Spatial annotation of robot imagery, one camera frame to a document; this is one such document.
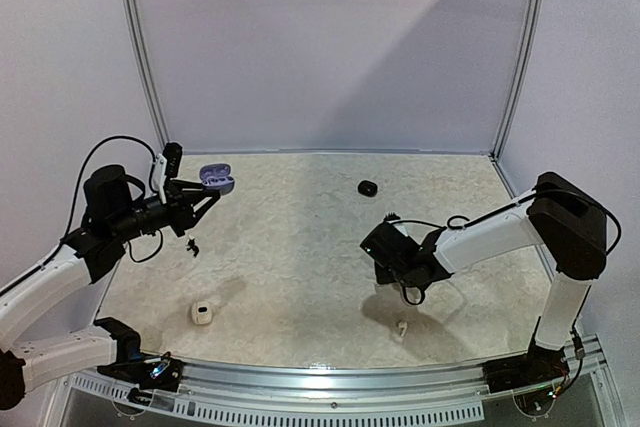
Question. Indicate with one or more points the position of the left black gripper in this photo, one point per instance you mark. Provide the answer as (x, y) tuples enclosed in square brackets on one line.
[(181, 207)]

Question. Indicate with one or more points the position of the purple earbud charging case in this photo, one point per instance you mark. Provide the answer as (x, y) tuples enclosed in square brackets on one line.
[(217, 177)]

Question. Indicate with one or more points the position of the black earbud charging case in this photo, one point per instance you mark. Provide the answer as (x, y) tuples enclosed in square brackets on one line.
[(367, 188)]

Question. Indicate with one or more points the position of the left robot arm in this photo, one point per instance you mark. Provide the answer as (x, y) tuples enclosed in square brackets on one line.
[(113, 218)]

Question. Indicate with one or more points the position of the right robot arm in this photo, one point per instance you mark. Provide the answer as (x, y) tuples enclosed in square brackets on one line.
[(554, 216)]

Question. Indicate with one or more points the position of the white earbud charging case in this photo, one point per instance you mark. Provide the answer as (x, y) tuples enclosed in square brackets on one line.
[(201, 313)]

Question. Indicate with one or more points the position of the white earbud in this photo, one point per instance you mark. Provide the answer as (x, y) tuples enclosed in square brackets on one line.
[(402, 327)]

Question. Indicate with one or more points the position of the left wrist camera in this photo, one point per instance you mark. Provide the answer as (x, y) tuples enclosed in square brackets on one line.
[(164, 167)]

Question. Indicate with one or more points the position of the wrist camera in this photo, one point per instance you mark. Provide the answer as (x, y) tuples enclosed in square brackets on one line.
[(164, 167), (394, 226)]

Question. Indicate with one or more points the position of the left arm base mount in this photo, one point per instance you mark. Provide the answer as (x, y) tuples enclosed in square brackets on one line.
[(148, 372)]

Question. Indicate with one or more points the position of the aluminium front rail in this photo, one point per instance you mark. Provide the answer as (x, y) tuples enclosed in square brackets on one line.
[(218, 394)]

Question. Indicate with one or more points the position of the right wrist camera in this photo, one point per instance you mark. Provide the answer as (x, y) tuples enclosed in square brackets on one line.
[(394, 226)]

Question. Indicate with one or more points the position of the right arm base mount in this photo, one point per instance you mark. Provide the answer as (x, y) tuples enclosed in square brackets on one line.
[(536, 365)]

